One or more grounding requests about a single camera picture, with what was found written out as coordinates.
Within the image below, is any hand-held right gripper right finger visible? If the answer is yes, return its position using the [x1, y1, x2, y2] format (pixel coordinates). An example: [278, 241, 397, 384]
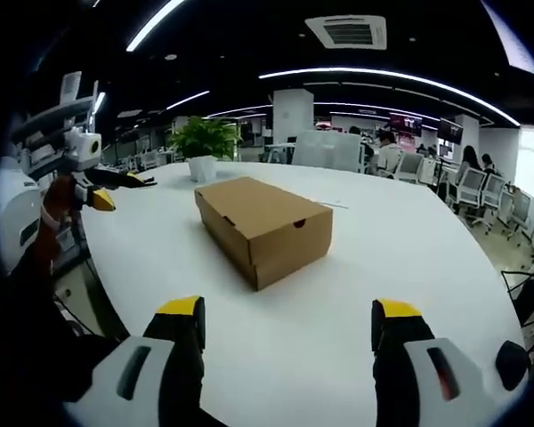
[371, 297, 495, 427]

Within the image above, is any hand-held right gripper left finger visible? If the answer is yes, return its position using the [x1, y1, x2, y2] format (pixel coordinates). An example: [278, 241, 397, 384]
[64, 294, 223, 427]

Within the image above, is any brown cardboard shoe box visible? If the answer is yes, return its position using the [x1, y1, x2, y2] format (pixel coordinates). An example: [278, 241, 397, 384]
[194, 176, 335, 293]

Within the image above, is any person's left hand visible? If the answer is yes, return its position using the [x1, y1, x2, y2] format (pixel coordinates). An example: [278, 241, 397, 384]
[43, 175, 77, 223]

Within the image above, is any grey slatted rack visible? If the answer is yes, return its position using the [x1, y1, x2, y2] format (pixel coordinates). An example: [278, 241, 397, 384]
[9, 70, 100, 155]

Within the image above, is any white worn device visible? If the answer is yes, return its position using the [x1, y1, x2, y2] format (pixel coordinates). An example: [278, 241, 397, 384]
[0, 166, 44, 273]

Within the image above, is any green potted plant white pot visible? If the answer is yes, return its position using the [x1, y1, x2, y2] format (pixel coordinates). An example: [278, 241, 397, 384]
[167, 115, 245, 182]

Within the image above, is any thin ceiling light strip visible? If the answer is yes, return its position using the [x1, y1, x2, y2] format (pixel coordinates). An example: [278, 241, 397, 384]
[163, 90, 211, 111]

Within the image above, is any black rounded object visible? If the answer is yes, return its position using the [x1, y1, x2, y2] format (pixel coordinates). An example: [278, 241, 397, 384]
[495, 340, 531, 393]

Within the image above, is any short ceiling light strip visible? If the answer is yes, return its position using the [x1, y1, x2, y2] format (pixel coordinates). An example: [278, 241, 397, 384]
[125, 0, 190, 52]

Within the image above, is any white mesh office chair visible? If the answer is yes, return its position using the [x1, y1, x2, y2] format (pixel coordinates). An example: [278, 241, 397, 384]
[394, 152, 425, 184]
[454, 166, 490, 215]
[498, 189, 534, 244]
[481, 173, 507, 226]

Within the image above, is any white partition board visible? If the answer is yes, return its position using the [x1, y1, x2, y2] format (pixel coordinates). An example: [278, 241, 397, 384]
[291, 131, 364, 173]

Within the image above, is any square ceiling air vent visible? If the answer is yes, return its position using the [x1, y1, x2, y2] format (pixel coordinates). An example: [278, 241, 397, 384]
[304, 15, 388, 52]

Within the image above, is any long curved ceiling light strip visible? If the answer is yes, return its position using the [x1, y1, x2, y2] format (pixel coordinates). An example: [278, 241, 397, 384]
[257, 67, 522, 130]

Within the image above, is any wall screen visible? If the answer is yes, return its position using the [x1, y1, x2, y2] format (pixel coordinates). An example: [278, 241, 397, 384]
[388, 112, 425, 137]
[437, 117, 466, 144]

